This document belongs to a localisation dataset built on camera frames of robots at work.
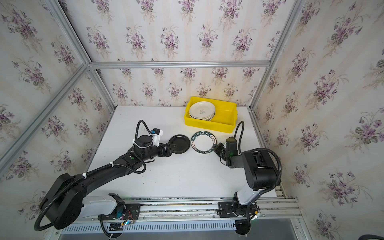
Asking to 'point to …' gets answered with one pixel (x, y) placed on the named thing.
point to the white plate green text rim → (203, 142)
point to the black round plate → (182, 142)
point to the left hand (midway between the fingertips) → (171, 144)
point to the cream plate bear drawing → (202, 110)
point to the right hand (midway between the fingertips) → (212, 147)
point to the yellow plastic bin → (225, 120)
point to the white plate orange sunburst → (205, 119)
